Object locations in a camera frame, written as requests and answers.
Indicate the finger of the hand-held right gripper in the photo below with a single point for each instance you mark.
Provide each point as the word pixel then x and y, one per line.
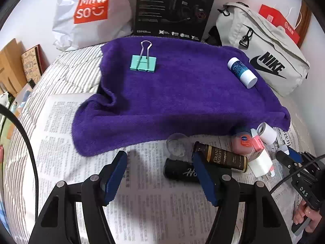
pixel 294 154
pixel 284 158

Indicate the grey sling bag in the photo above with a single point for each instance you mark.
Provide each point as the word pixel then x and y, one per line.
pixel 264 38

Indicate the brown patterned notebook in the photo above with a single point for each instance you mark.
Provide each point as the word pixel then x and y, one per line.
pixel 31 63

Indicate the teal binder clip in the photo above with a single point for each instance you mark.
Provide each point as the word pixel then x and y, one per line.
pixel 142 64

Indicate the person's right hand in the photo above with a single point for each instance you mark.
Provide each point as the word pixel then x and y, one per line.
pixel 306 214

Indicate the white roll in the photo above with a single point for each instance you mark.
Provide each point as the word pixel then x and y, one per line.
pixel 266 133

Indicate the pink round jar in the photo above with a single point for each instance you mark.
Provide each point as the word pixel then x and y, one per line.
pixel 241 143

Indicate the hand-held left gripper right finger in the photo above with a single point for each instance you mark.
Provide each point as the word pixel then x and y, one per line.
pixel 205 180

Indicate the wooden board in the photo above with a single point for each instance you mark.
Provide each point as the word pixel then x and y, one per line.
pixel 303 22

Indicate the white shopping bag red label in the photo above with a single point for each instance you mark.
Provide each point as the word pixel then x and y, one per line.
pixel 64 30

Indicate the newspaper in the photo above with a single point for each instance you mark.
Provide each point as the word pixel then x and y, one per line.
pixel 152 208

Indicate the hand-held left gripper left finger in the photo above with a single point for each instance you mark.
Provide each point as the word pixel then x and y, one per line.
pixel 116 176

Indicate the black tube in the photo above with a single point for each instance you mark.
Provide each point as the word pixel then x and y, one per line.
pixel 180 170

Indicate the red paper bag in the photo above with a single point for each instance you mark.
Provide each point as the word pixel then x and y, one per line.
pixel 279 20

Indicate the purple towel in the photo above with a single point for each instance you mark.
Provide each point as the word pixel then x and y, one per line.
pixel 177 94

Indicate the white charger plug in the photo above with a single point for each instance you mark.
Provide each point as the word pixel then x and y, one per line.
pixel 260 164

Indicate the blue white tube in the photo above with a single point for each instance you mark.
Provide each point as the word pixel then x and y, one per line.
pixel 241 72

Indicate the black product box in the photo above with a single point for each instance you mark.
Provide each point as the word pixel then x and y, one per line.
pixel 172 10

